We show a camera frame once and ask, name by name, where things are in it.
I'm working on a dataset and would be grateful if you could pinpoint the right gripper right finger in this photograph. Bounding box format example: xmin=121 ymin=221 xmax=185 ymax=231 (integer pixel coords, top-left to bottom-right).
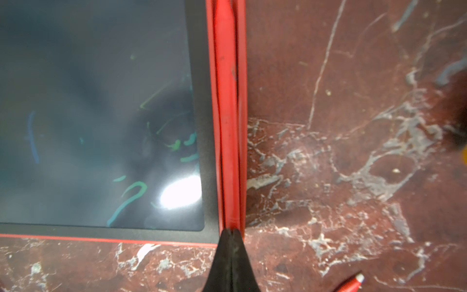
xmin=231 ymin=229 xmax=260 ymax=292

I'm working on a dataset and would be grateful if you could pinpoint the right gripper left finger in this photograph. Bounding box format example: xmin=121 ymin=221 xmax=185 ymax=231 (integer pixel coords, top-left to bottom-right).
xmin=203 ymin=229 xmax=232 ymax=292

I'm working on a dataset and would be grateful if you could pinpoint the red stylus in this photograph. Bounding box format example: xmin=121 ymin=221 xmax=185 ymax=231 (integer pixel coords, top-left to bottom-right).
xmin=335 ymin=273 xmax=365 ymax=292
xmin=214 ymin=1 xmax=241 ymax=229

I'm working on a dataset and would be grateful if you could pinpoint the middle right writing tablet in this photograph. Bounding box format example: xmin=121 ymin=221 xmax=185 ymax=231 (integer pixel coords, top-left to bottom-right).
xmin=1 ymin=1 xmax=246 ymax=246

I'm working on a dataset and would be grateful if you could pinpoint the yellow black screwdriver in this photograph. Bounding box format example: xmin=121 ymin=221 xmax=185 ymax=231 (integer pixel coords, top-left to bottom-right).
xmin=461 ymin=144 xmax=467 ymax=165

